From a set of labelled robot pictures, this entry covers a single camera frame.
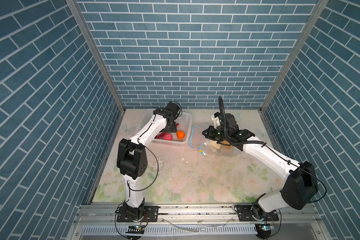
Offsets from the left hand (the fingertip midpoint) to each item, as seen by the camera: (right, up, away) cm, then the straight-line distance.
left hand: (167, 129), depth 92 cm
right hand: (+20, 0, -11) cm, 23 cm away
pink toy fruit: (0, -5, +5) cm, 7 cm away
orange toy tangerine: (+8, -4, +8) cm, 12 cm away
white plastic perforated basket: (+10, +4, +17) cm, 20 cm away
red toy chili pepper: (-6, -4, +9) cm, 12 cm away
